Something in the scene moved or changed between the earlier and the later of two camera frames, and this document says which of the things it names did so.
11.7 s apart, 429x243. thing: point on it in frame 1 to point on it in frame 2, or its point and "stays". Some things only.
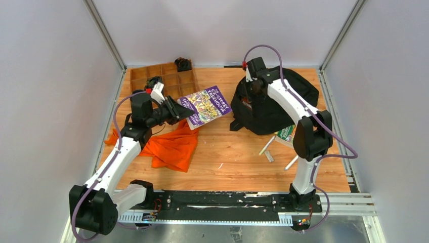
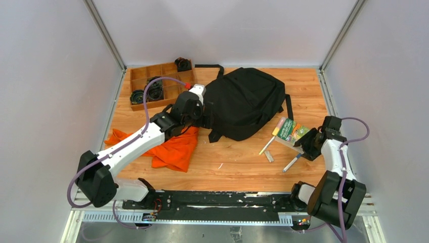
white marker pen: (292, 161) stays
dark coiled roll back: (183, 64) stays
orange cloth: (174, 151) stays
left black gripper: (169, 109) to (200, 112)
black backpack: (254, 111) to (242, 102)
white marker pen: (266, 145) stays
